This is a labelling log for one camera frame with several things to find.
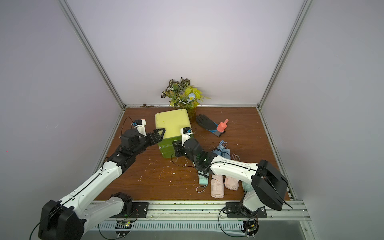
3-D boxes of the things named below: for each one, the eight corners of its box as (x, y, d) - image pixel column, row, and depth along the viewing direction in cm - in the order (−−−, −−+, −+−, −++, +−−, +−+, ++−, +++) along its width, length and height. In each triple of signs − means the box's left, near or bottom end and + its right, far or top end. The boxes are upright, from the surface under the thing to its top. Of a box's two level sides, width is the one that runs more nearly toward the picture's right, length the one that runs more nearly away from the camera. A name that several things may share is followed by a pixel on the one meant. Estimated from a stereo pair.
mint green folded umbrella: (197, 184, 82) (197, 183, 80) (197, 172, 87) (197, 170, 85) (208, 184, 82) (208, 183, 80) (207, 172, 87) (207, 170, 85)
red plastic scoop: (214, 129, 108) (215, 127, 106) (223, 119, 114) (224, 117, 112) (221, 133, 105) (222, 131, 103) (230, 123, 111) (230, 121, 109)
